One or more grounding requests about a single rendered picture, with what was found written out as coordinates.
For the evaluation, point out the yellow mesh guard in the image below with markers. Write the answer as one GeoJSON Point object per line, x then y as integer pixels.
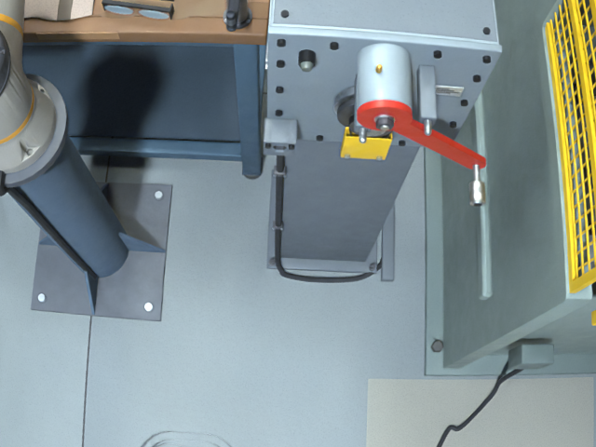
{"type": "Point", "coordinates": [577, 139]}

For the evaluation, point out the yellow box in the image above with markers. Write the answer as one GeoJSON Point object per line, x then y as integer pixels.
{"type": "Point", "coordinates": [365, 148]}

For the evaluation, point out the grey pedal box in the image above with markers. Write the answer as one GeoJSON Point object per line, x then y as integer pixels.
{"type": "Point", "coordinates": [531, 356]}

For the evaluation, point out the red hand crank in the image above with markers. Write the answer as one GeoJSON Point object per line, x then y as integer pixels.
{"type": "Point", "coordinates": [437, 144]}

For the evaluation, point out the beige cardboard box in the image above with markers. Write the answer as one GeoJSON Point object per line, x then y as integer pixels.
{"type": "Point", "coordinates": [51, 9]}

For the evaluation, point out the wooden top blue workbench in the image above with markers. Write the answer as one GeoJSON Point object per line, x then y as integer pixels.
{"type": "Point", "coordinates": [139, 32]}

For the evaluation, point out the grey roll feeder body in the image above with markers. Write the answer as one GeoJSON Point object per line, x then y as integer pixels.
{"type": "Point", "coordinates": [335, 205]}

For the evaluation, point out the black tray with grey discs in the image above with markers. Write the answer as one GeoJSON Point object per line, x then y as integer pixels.
{"type": "Point", "coordinates": [137, 9]}

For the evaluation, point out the beige floor mat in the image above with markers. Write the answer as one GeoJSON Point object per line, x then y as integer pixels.
{"type": "Point", "coordinates": [512, 414]}

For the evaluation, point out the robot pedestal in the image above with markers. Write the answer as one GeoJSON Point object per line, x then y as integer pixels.
{"type": "Point", "coordinates": [79, 209]}

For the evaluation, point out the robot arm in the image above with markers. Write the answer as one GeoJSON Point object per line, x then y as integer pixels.
{"type": "Point", "coordinates": [32, 116]}

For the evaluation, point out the grey cylinder housing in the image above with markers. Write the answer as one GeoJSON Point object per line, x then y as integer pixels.
{"type": "Point", "coordinates": [384, 74]}

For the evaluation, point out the grey junction box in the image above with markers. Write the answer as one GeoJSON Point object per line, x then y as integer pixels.
{"type": "Point", "coordinates": [279, 132]}

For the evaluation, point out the pale grey press machine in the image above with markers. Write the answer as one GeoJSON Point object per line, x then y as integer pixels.
{"type": "Point", "coordinates": [512, 261]}

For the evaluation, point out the white label plate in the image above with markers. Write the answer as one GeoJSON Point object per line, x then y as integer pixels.
{"type": "Point", "coordinates": [449, 90]}

